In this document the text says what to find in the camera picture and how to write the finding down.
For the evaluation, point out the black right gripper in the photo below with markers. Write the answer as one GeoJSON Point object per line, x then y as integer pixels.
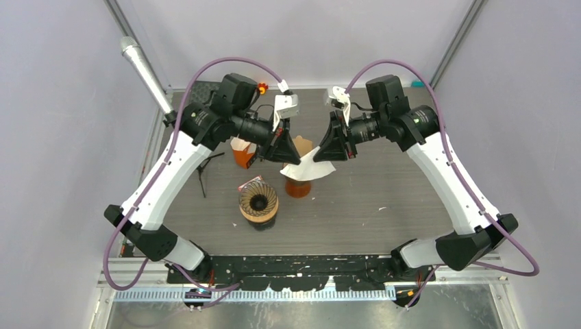
{"type": "Point", "coordinates": [334, 145]}

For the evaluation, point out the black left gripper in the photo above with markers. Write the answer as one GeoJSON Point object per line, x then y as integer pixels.
{"type": "Point", "coordinates": [281, 145]}

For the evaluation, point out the white paper coffee filter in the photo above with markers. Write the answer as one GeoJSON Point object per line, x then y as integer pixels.
{"type": "Point", "coordinates": [308, 169]}

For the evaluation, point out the coffee paper filter box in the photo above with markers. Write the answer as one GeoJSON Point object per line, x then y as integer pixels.
{"type": "Point", "coordinates": [245, 152]}

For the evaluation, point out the grey ribbed dripper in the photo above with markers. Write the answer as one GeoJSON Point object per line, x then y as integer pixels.
{"type": "Point", "coordinates": [258, 199]}

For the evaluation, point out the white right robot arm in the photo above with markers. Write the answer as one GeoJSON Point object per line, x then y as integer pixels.
{"type": "Point", "coordinates": [476, 222]}

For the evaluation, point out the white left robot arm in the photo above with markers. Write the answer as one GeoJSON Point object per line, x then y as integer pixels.
{"type": "Point", "coordinates": [140, 218]}

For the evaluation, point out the amber glass carafe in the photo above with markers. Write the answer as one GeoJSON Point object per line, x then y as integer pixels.
{"type": "Point", "coordinates": [297, 189]}

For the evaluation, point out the red toy brick car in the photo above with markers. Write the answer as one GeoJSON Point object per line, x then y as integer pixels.
{"type": "Point", "coordinates": [262, 88]}

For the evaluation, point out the dark grey studded plate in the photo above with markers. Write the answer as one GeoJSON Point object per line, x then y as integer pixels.
{"type": "Point", "coordinates": [202, 92]}

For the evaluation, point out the teal block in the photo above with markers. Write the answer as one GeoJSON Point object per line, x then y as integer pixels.
{"type": "Point", "coordinates": [417, 84]}

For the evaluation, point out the silver microphone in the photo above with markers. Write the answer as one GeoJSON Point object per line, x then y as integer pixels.
{"type": "Point", "coordinates": [134, 54]}

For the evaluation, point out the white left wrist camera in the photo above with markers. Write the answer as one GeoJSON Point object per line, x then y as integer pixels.
{"type": "Point", "coordinates": [285, 105]}

